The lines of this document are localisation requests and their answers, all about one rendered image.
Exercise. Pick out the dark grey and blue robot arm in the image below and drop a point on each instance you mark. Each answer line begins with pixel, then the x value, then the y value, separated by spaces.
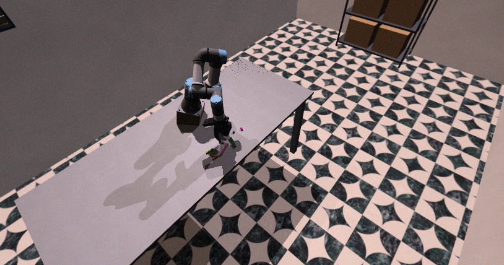
pixel 196 89

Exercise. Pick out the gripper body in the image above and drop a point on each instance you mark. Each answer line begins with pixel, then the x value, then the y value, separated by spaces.
pixel 223 126

